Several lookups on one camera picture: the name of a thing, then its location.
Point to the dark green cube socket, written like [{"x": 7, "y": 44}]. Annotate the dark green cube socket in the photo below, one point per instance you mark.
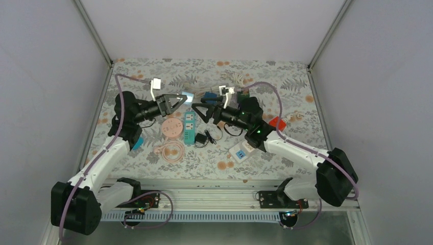
[{"x": 240, "y": 97}]

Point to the blue square plug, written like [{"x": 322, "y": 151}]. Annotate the blue square plug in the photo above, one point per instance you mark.
[{"x": 138, "y": 144}]

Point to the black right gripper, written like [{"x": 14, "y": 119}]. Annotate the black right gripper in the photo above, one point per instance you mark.
[{"x": 216, "y": 111}]

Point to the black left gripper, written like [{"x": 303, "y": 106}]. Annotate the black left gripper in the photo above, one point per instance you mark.
[{"x": 168, "y": 108}]

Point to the dark blue cube socket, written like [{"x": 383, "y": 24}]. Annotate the dark blue cube socket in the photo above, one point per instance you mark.
[{"x": 209, "y": 98}]

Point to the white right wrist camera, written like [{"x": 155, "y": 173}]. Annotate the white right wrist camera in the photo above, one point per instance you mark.
[{"x": 226, "y": 93}]

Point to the aluminium rail base frame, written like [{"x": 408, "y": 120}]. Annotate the aluminium rail base frame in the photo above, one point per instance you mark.
[{"x": 213, "y": 195}]

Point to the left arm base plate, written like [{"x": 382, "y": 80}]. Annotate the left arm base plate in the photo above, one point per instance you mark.
[{"x": 148, "y": 199}]

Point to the white multicolour power strip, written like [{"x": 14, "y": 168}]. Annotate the white multicolour power strip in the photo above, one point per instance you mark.
[{"x": 242, "y": 151}]

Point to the black plug adapter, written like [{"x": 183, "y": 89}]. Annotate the black plug adapter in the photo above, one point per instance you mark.
[{"x": 210, "y": 135}]

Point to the light blue small plug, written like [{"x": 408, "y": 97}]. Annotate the light blue small plug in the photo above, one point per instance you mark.
[{"x": 189, "y": 97}]

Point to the red cube socket adapter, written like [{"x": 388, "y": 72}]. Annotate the red cube socket adapter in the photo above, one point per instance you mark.
[{"x": 278, "y": 123}]

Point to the blue slotted cable duct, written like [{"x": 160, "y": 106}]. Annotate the blue slotted cable duct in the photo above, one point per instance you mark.
[{"x": 207, "y": 216}]

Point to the teal power strip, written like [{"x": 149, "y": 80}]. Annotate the teal power strip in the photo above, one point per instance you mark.
[{"x": 189, "y": 128}]

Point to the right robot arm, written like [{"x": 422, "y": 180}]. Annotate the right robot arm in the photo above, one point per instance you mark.
[{"x": 333, "y": 177}]

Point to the floral patterned table mat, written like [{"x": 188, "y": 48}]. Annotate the floral patterned table mat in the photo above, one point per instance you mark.
[{"x": 281, "y": 87}]

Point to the pink round power socket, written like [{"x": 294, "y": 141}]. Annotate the pink round power socket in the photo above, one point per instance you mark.
[{"x": 172, "y": 128}]

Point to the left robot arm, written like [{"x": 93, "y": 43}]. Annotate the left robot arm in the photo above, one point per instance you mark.
[{"x": 79, "y": 204}]

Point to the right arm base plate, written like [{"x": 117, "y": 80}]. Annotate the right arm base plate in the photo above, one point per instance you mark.
[{"x": 273, "y": 200}]

